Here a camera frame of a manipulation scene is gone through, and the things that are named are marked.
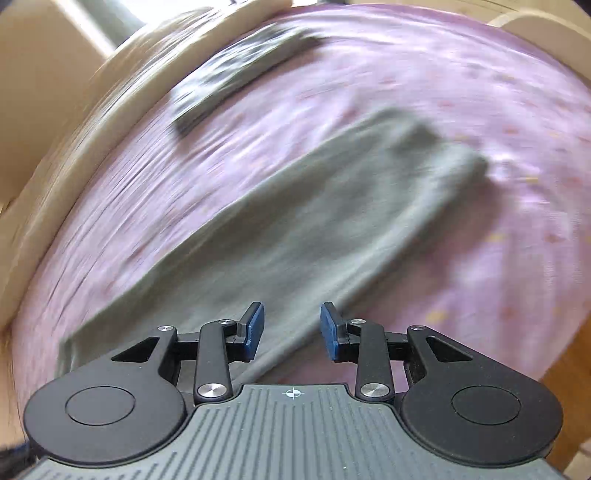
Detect cream bed footboard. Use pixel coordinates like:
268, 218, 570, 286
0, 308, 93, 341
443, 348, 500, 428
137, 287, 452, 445
487, 0, 591, 51

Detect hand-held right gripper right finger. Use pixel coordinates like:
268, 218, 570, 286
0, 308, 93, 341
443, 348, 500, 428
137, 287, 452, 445
321, 302, 474, 400

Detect cream duvet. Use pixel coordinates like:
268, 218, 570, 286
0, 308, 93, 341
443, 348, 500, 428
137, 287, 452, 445
0, 0, 296, 319

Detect pink patterned bedsheet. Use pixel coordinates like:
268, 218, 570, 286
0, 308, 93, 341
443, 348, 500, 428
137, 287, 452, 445
9, 4, 591, 407

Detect folded grey pants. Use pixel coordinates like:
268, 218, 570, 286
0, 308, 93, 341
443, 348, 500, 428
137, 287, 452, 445
171, 21, 324, 137

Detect grey pants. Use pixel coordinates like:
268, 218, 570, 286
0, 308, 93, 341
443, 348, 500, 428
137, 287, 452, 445
171, 21, 324, 137
55, 108, 490, 386

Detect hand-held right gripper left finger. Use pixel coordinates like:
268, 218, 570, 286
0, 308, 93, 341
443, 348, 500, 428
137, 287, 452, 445
111, 302, 266, 401

